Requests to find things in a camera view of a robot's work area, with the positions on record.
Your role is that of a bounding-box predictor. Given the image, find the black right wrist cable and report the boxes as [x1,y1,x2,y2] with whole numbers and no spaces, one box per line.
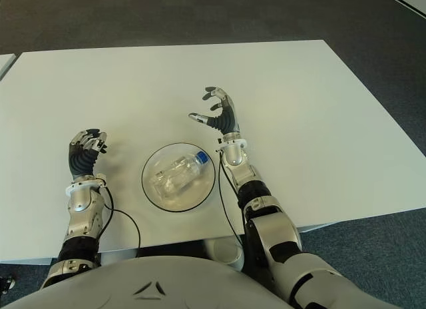
[218,152,244,246]

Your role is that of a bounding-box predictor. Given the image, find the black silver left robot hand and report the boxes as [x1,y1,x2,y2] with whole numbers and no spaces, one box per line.
[68,128,109,178]

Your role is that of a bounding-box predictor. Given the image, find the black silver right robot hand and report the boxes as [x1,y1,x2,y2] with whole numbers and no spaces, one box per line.
[188,86,241,137]

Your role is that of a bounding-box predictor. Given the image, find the white plate black rim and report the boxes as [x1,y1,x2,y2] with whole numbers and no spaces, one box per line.
[141,142,216,212]

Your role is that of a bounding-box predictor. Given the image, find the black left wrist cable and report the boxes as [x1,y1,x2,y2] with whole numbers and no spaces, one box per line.
[99,185,141,256]

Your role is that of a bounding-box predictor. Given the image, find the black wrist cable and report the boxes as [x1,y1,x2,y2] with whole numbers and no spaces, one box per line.
[99,185,141,256]
[218,152,244,246]

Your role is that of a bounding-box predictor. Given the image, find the clear water bottle blue cap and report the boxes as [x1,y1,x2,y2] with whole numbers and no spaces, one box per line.
[148,151,210,200]

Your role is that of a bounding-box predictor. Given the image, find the black stand foot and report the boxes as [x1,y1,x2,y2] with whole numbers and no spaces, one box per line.
[0,274,16,295]

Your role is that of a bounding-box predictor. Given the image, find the grey robot torso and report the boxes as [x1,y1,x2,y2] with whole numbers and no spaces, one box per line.
[0,255,290,309]

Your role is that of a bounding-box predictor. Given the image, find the neighbouring white table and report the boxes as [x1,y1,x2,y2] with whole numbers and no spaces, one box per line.
[0,53,17,82]

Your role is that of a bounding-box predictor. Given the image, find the white silver robot leg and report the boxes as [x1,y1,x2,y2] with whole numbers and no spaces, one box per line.
[204,237,246,272]

